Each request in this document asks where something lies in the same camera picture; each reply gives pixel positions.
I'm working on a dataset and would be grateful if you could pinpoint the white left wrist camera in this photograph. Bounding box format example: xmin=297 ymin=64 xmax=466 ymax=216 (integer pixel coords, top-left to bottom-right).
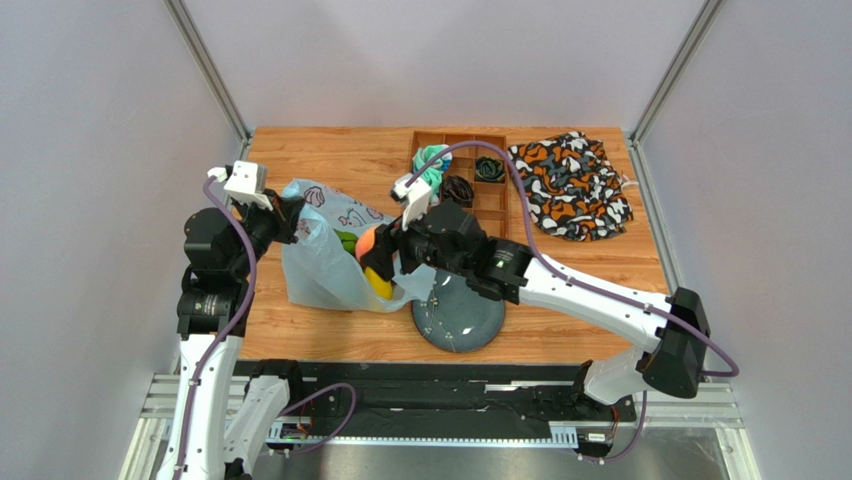
xmin=207 ymin=161 xmax=272 ymax=211

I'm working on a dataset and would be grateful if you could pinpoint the orange camouflage cloth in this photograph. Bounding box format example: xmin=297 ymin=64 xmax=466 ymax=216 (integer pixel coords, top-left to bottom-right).
xmin=508 ymin=131 xmax=634 ymax=242

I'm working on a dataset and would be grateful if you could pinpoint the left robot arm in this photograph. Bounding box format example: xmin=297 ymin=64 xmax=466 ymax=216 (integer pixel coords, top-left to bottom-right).
xmin=157 ymin=191 xmax=305 ymax=479

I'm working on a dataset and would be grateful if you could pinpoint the dark green rolled sock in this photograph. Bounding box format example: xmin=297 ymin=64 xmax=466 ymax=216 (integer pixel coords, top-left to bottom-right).
xmin=474 ymin=156 xmax=506 ymax=183

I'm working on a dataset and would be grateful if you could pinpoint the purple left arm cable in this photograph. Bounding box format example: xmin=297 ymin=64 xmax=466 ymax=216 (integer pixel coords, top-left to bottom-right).
xmin=171 ymin=174 xmax=260 ymax=480

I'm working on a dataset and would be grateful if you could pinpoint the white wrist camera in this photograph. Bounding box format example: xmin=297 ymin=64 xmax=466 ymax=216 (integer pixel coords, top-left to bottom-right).
xmin=207 ymin=161 xmax=272 ymax=211
xmin=390 ymin=173 xmax=432 ymax=231

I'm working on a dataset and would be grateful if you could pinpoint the dark grey plate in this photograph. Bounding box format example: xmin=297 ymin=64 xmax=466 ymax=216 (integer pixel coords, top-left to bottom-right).
xmin=411 ymin=271 xmax=506 ymax=353

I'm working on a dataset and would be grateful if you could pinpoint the green white sock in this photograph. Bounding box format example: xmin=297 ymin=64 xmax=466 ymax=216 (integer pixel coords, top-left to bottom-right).
xmin=412 ymin=144 xmax=453 ymax=204

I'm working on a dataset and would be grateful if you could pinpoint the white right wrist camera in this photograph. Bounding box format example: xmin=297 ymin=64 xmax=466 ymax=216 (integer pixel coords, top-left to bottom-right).
xmin=390 ymin=173 xmax=432 ymax=231

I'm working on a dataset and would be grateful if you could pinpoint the light blue cartoon plastic bag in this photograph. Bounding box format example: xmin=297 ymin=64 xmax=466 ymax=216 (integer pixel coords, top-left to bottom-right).
xmin=281 ymin=179 xmax=436 ymax=313

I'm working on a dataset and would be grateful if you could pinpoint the peach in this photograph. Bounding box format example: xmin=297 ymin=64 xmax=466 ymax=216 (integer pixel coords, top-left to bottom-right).
xmin=355 ymin=224 xmax=386 ymax=266

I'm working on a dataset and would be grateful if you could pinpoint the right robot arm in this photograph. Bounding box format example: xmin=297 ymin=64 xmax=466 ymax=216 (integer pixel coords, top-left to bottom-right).
xmin=355 ymin=202 xmax=709 ymax=405

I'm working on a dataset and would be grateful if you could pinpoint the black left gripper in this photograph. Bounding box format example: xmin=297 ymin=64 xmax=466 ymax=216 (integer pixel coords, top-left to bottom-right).
xmin=228 ymin=188 xmax=305 ymax=279

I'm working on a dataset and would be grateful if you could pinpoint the yellow mango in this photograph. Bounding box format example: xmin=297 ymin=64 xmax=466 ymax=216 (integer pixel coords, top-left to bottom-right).
xmin=363 ymin=267 xmax=393 ymax=300

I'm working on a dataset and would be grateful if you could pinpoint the wooden compartment tray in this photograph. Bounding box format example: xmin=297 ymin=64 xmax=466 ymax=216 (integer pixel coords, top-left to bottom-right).
xmin=410 ymin=130 xmax=510 ymax=237

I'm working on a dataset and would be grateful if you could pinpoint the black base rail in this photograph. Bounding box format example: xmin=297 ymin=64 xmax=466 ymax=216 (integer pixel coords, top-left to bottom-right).
xmin=286 ymin=361 xmax=638 ymax=440

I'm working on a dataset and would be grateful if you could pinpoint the black brown rolled sock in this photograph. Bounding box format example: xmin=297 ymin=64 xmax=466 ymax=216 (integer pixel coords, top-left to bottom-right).
xmin=439 ymin=175 xmax=475 ymax=208

